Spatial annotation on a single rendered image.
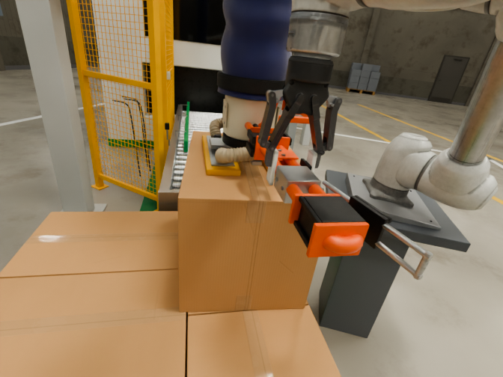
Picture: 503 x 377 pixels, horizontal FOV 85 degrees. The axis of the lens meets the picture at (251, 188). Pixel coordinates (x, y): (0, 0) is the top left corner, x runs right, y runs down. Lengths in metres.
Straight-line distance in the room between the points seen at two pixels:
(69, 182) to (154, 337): 1.60
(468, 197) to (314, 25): 0.88
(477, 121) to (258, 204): 0.70
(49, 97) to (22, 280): 1.25
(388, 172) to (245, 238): 0.72
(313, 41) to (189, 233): 0.52
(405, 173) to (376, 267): 0.45
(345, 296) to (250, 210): 0.94
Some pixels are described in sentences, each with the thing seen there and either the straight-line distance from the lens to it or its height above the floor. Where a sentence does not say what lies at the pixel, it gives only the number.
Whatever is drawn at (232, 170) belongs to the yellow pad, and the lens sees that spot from 0.80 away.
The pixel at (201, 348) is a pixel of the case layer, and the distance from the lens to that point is 0.87.
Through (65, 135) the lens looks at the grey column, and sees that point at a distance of 2.17.
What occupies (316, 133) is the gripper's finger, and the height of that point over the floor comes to 1.15.
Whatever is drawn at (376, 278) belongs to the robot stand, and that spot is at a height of 0.40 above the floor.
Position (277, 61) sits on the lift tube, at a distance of 0.82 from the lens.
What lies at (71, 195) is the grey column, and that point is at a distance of 2.35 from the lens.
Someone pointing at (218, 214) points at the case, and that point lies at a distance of 0.70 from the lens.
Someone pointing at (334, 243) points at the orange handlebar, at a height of 1.08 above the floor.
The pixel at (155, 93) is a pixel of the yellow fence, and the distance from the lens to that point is 2.05.
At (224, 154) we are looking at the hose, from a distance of 0.76.
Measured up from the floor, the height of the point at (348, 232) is 1.09.
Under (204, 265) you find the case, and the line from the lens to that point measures 0.80.
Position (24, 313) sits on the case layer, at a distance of 1.07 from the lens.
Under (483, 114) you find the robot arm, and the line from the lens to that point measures 1.05.
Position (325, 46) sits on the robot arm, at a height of 1.29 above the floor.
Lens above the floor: 1.27
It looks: 26 degrees down
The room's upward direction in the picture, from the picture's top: 7 degrees clockwise
